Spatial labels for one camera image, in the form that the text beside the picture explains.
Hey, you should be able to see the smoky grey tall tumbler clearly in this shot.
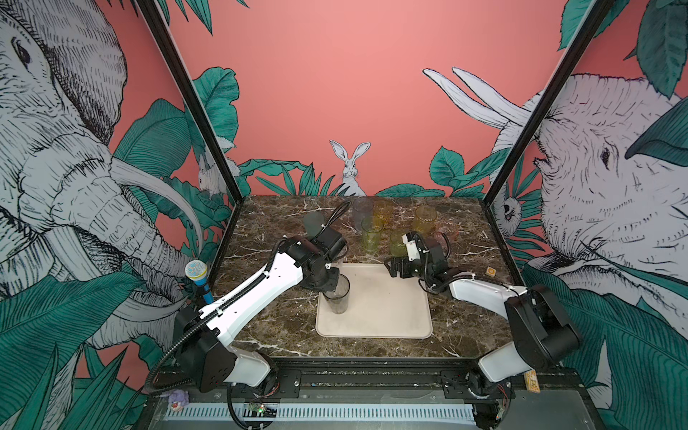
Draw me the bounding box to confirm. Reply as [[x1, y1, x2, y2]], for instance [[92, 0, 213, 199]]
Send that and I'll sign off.
[[322, 273, 350, 315]]

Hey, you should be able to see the small purple toy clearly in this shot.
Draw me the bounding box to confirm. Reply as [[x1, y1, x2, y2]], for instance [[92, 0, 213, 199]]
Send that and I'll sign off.
[[168, 390, 189, 411]]

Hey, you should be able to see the black corner frame post right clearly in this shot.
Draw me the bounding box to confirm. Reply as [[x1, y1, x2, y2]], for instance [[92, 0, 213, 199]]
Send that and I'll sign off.
[[482, 0, 616, 206]]

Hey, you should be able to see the short amber tumbler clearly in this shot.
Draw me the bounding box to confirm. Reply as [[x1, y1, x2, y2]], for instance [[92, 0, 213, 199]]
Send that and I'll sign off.
[[374, 199, 394, 229]]

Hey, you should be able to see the short pink tumbler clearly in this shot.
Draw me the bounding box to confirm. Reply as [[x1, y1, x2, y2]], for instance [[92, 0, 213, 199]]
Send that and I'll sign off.
[[440, 226, 462, 251]]

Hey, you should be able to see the pale blue tall tumbler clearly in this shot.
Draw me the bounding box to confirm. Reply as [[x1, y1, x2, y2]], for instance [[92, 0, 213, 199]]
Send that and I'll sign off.
[[352, 196, 374, 233]]

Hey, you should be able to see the short green tumbler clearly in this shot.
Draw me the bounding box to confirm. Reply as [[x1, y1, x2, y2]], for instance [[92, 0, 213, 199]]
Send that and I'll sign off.
[[389, 229, 408, 257]]

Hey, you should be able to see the green lit circuit board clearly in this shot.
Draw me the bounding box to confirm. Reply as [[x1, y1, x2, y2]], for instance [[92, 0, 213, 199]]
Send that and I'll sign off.
[[244, 403, 277, 419]]

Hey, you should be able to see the white ribbed vent strip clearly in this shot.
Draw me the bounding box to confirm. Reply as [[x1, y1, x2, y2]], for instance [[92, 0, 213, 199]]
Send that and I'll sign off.
[[163, 402, 477, 424]]

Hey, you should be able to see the black corner frame post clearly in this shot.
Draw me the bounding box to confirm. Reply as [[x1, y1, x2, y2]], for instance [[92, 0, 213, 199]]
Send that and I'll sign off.
[[482, 0, 616, 206], [133, 0, 244, 205]]

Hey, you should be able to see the tall green tumbler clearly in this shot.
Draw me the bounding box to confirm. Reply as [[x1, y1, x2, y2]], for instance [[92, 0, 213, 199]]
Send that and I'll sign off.
[[361, 216, 384, 254]]

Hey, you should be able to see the white plastic tray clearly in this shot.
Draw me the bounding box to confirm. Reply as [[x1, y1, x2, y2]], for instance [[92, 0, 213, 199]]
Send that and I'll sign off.
[[315, 263, 433, 340]]

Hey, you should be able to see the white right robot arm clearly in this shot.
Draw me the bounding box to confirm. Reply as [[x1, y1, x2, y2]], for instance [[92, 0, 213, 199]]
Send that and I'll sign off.
[[384, 242, 582, 397]]

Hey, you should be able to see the clear tall plastic tumbler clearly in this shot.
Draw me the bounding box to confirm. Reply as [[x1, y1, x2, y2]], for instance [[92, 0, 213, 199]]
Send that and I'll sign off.
[[328, 258, 343, 276]]

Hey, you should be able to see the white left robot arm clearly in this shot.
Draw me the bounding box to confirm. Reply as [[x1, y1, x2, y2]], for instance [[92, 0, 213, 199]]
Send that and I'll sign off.
[[173, 236, 346, 392]]

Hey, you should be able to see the blue toy microphone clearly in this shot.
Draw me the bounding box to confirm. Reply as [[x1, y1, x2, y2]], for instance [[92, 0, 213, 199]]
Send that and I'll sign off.
[[185, 260, 214, 305]]

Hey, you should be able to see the tall amber tumbler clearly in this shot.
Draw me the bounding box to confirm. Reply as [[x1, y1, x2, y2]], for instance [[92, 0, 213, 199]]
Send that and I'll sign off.
[[412, 205, 437, 238]]

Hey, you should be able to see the frosted teal textured tumbler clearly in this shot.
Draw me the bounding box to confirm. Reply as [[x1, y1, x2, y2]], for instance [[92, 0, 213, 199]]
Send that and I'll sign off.
[[303, 211, 325, 238]]

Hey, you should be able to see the tan cork block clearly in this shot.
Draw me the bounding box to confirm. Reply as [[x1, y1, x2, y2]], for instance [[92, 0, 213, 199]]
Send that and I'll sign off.
[[523, 369, 541, 393]]

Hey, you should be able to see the black corrugated left cable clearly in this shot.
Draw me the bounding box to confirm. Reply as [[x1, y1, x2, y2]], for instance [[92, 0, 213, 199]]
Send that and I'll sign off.
[[142, 200, 351, 391]]

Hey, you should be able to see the black front mounting rail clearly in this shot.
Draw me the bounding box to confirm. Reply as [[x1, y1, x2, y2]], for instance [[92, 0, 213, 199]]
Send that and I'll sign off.
[[155, 357, 584, 404]]

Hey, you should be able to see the black corner frame post left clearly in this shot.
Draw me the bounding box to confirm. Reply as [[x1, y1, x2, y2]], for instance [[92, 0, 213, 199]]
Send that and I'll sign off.
[[133, 0, 244, 205]]

